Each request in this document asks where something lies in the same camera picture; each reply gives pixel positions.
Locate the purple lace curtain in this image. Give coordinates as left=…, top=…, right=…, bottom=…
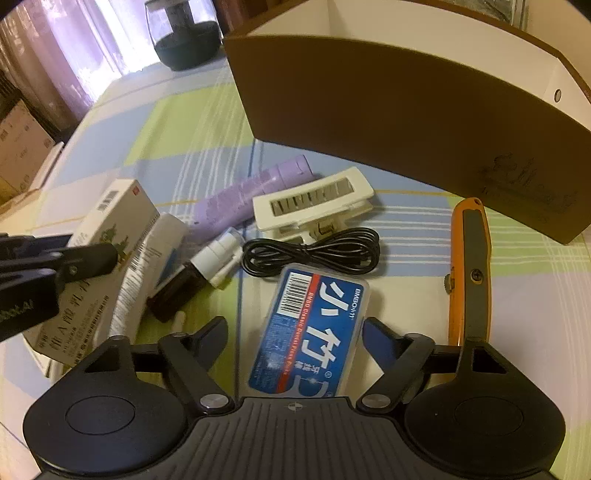
left=0, top=0, right=158, bottom=134

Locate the dark glass jar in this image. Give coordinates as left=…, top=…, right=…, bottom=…
left=144, top=0, right=221, bottom=71

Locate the blue label floss pick case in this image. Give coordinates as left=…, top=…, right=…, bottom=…
left=242, top=263, right=374, bottom=398

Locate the white hair clip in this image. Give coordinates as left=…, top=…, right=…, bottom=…
left=252, top=166, right=376, bottom=245

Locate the orange utility knife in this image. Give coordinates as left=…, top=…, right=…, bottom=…
left=442, top=197, right=497, bottom=348

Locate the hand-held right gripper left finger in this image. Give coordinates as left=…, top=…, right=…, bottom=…
left=69, top=316, right=234, bottom=416

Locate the cardboard box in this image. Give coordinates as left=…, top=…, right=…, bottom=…
left=0, top=99, right=54, bottom=204

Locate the black cable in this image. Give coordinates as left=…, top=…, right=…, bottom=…
left=241, top=227, right=382, bottom=280

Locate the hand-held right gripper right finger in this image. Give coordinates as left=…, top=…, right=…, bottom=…
left=356, top=318, right=518, bottom=414

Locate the brown storage box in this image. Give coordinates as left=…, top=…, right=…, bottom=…
left=223, top=0, right=580, bottom=245

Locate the white squeeze tube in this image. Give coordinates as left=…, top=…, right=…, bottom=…
left=108, top=213, right=188, bottom=342

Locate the white stool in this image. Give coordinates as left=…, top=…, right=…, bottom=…
left=28, top=141, right=65, bottom=192

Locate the brown spray bottle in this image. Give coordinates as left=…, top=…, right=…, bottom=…
left=147, top=229, right=243, bottom=324

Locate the checked tablecloth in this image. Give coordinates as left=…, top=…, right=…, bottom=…
left=37, top=65, right=591, bottom=416

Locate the white medicine carton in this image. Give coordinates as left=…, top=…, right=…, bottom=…
left=23, top=179, right=160, bottom=370

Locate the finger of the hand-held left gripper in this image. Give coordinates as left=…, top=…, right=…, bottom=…
left=0, top=244, right=118, bottom=301
left=0, top=233, right=72, bottom=266

